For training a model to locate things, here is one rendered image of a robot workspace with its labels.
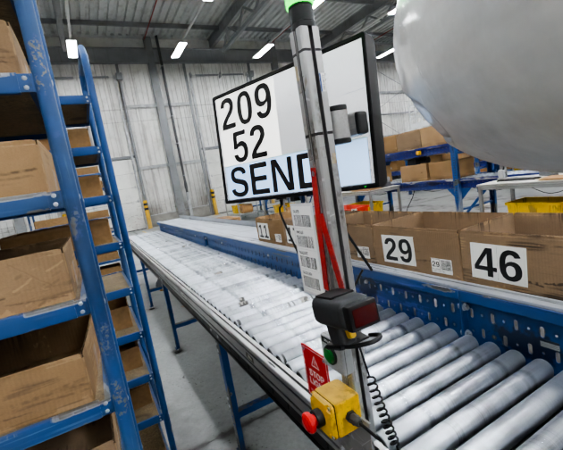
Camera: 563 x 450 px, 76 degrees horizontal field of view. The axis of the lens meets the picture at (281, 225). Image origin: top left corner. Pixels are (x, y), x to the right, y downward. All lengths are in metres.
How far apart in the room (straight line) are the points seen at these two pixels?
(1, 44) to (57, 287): 0.43
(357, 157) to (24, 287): 0.67
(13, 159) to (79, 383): 0.43
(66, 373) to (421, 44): 0.78
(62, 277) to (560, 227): 1.36
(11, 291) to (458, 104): 0.76
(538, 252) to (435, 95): 0.96
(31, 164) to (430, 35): 0.70
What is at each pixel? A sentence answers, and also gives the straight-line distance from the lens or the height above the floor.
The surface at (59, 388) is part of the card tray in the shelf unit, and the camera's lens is 0.84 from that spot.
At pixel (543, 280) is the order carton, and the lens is 1.16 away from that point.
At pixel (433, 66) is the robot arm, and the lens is 0.19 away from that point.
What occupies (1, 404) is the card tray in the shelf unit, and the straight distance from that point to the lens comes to 0.86.
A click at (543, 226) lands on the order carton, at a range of 1.44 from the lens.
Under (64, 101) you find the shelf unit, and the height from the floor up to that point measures 1.72.
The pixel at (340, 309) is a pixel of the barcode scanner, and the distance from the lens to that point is 0.60.
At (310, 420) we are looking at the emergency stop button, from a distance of 0.76.
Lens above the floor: 1.31
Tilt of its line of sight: 8 degrees down
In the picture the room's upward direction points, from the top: 9 degrees counter-clockwise
